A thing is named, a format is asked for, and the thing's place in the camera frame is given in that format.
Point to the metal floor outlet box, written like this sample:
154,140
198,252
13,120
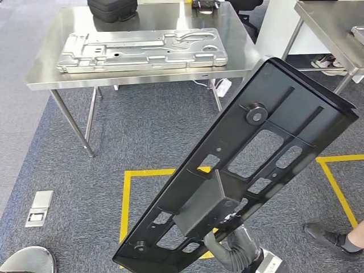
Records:
39,209

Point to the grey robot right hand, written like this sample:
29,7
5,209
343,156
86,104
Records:
245,248

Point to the person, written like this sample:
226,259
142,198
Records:
327,237

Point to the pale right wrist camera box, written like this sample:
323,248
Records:
269,263

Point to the person's white shoe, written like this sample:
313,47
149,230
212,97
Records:
321,62
335,69

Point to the white power strip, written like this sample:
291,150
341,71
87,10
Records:
223,87

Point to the steel workbench table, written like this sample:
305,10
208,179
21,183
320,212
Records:
335,30
242,52

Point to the black plastic panel part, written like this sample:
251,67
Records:
269,86

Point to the chrome round post base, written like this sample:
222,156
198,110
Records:
28,262

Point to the black flat panel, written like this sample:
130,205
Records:
112,9

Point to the grey handheld remote controller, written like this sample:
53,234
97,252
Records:
206,5

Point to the white cabinet panel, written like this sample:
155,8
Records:
273,22

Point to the grey metal stamped plate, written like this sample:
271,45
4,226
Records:
142,52
359,34

